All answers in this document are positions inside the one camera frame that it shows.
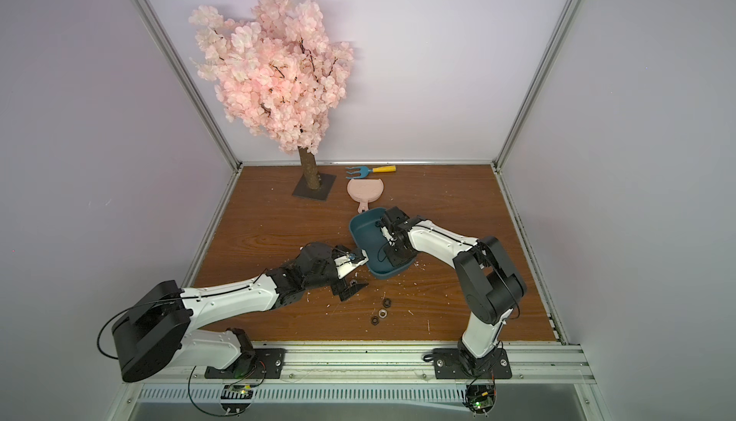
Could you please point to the aluminium front rail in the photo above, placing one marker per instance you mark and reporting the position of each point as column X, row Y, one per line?
column 376, row 363

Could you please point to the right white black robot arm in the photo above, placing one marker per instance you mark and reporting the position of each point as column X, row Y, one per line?
column 489, row 280

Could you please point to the pink toy dustpan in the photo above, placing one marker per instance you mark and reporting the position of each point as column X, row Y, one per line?
column 365, row 191

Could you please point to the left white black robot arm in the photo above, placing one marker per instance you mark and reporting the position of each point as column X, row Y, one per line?
column 166, row 328

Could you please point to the blue yellow toy rake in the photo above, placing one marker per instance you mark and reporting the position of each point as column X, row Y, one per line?
column 362, row 172

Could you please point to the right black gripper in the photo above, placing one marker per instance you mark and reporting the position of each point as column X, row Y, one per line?
column 396, row 243

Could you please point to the circuit board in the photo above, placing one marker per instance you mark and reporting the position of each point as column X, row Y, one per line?
column 480, row 399
column 235, row 399

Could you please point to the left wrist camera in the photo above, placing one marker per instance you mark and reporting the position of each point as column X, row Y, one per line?
column 346, row 264

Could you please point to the pink artificial blossom tree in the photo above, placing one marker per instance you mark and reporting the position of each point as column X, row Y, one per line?
column 278, row 73

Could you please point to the right circuit board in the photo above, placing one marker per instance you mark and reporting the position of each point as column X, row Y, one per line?
column 480, row 399

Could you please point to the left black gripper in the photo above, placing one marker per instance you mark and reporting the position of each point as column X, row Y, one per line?
column 340, row 289

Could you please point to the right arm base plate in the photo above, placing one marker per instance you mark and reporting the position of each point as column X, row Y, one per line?
column 452, row 363

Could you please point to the left circuit board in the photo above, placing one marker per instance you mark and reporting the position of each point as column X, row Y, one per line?
column 235, row 399

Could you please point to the teal plastic storage box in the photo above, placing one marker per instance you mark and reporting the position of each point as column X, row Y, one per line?
column 368, row 242

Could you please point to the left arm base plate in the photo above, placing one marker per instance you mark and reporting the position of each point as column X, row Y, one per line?
column 260, row 364

